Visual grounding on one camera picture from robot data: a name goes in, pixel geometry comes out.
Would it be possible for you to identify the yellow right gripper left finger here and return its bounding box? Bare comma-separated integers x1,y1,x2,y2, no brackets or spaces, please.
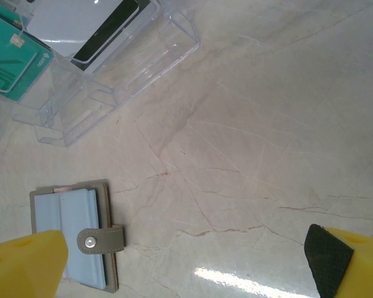
0,228,69,298

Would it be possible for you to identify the green VIP card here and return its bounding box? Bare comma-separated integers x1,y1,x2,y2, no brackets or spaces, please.
0,6,54,103
0,9,40,94

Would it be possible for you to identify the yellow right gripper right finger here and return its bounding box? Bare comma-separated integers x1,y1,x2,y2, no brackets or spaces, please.
304,223,373,298

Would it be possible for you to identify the clear acrylic card organizer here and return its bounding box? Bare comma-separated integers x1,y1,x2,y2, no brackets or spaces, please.
0,0,201,147

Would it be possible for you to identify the grey leather card holder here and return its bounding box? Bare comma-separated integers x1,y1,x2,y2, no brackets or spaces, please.
29,178,126,294

